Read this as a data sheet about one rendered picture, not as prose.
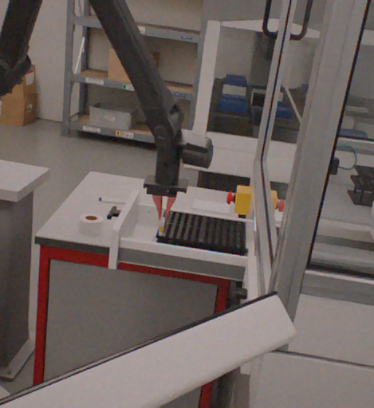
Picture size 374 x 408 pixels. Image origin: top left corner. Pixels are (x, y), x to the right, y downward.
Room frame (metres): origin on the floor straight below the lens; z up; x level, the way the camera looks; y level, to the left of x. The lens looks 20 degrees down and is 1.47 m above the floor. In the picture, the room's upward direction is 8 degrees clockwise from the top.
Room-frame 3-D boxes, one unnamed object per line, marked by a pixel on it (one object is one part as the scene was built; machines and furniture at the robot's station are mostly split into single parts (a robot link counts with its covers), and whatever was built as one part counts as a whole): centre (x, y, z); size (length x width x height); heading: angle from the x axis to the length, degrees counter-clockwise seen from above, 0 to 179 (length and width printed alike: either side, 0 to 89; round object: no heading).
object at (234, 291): (1.02, -0.13, 0.91); 0.07 x 0.04 x 0.01; 177
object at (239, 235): (1.34, -0.05, 0.87); 0.22 x 0.18 x 0.06; 87
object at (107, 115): (5.36, 0.80, 0.22); 0.40 x 0.30 x 0.17; 83
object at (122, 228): (1.35, 0.15, 0.87); 0.29 x 0.02 x 0.11; 177
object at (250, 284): (1.02, -0.16, 0.87); 0.29 x 0.02 x 0.11; 177
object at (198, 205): (1.84, -0.09, 0.77); 0.13 x 0.09 x 0.02; 88
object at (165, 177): (1.27, 0.05, 1.06); 0.10 x 0.07 x 0.07; 88
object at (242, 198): (1.67, -0.17, 0.88); 0.07 x 0.05 x 0.07; 177
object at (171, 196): (1.27, 0.06, 0.99); 0.07 x 0.07 x 0.09; 88
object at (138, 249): (1.34, -0.06, 0.86); 0.40 x 0.26 x 0.06; 87
